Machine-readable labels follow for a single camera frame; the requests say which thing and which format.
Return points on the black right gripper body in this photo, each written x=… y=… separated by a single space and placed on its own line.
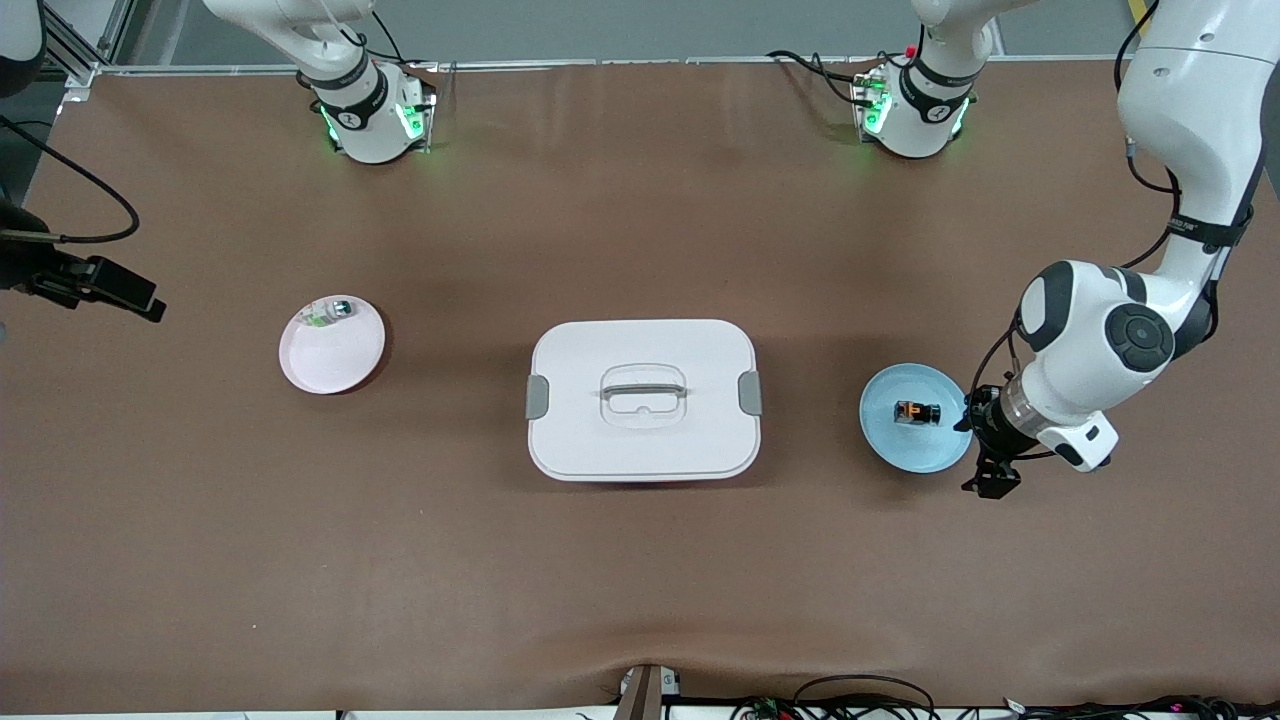
x=22 y=262

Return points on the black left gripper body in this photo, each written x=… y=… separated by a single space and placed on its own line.
x=985 y=416

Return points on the orange push-button switch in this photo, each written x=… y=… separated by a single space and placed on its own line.
x=915 y=412

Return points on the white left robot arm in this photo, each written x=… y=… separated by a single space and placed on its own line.
x=1090 y=340

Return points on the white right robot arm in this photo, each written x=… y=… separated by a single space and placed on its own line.
x=365 y=120

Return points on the white storage box with lid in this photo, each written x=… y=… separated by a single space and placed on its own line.
x=640 y=440

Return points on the light blue round plate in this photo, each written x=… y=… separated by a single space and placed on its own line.
x=915 y=450

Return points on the pink round plate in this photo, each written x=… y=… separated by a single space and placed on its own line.
x=320 y=360

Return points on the small green circuit board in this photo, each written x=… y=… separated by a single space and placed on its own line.
x=766 y=709

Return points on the aluminium frame profile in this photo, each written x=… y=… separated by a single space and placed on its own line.
x=85 y=50

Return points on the green push-button switch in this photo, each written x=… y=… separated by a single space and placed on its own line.
x=340 y=308

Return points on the brown post with metal bracket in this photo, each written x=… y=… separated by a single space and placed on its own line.
x=645 y=695

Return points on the silver table edge rail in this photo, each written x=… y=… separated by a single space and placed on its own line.
x=650 y=63

